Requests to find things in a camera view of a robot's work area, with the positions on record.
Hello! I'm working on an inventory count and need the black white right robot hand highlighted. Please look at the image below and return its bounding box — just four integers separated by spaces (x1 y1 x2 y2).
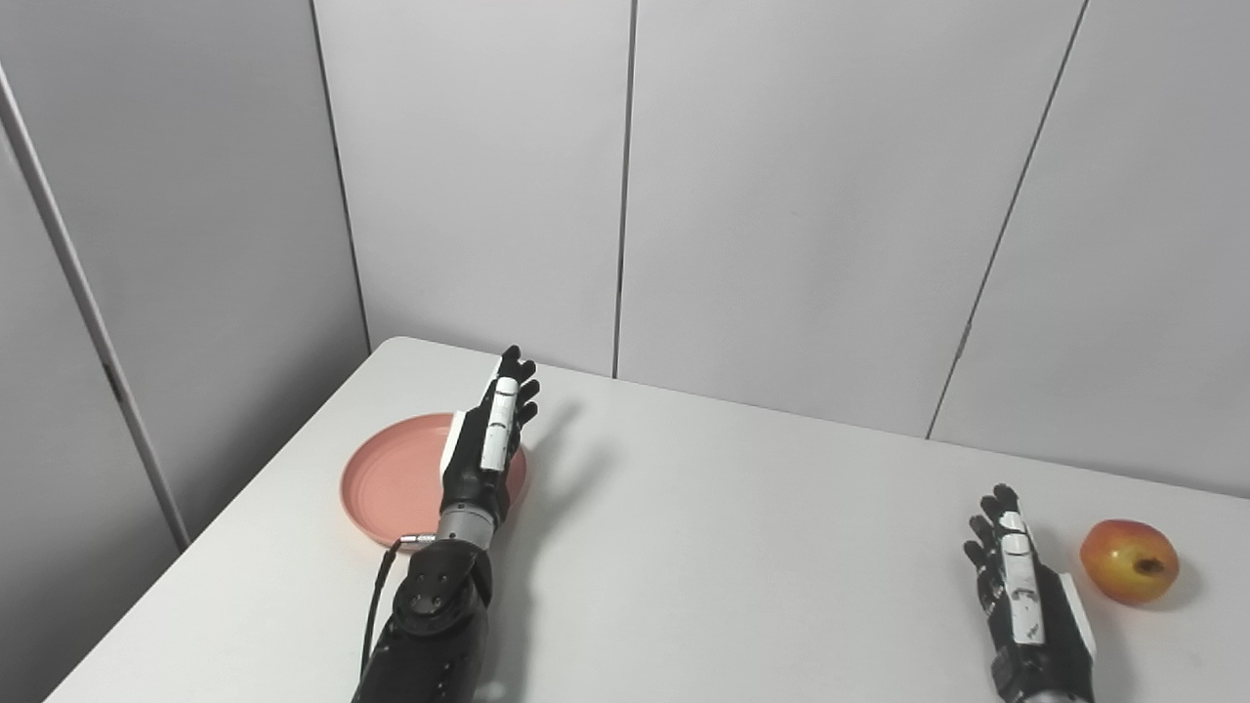
963 483 1098 703

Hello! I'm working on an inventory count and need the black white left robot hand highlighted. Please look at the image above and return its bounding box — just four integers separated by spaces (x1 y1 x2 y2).
438 345 541 533

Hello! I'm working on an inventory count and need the pink round plate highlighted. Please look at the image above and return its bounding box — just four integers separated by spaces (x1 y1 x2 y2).
340 412 529 550

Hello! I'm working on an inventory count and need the red yellow apple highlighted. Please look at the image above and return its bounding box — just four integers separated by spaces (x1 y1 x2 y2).
1079 518 1181 606

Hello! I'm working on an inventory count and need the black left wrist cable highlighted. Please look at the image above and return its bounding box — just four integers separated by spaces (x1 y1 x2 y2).
358 532 438 686

